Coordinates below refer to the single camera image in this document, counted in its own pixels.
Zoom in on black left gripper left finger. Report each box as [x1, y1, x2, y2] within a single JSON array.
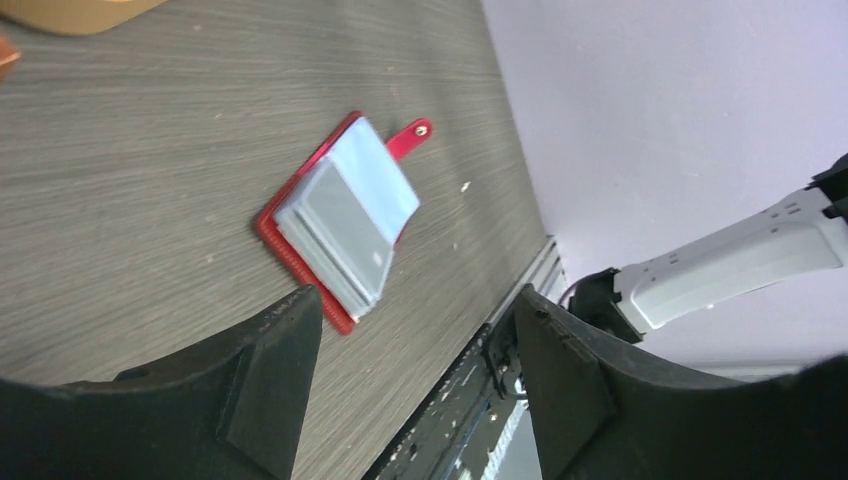
[[1, 286, 323, 479]]

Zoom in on red leather card holder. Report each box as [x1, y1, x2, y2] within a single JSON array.
[[254, 111, 433, 335]]

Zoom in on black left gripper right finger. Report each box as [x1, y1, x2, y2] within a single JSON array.
[[514, 285, 847, 479]]

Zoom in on tan oval tray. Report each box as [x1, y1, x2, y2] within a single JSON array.
[[1, 0, 166, 36]]

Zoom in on orange compartment organizer tray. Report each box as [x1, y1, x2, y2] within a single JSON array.
[[0, 37, 21, 82]]

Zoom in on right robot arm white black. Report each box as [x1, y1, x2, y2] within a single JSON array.
[[564, 157, 847, 343]]

